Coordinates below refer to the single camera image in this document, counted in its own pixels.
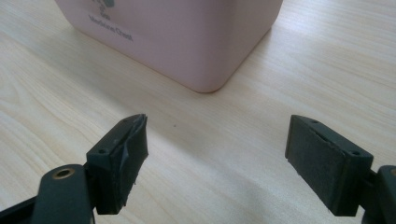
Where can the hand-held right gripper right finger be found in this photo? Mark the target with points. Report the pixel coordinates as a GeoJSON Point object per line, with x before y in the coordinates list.
{"type": "Point", "coordinates": [323, 161]}

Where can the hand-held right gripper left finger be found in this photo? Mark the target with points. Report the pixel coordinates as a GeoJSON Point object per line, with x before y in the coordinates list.
{"type": "Point", "coordinates": [120, 161]}

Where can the pink plastic storage box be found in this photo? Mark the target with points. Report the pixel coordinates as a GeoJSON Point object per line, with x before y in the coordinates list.
{"type": "Point", "coordinates": [186, 37]}

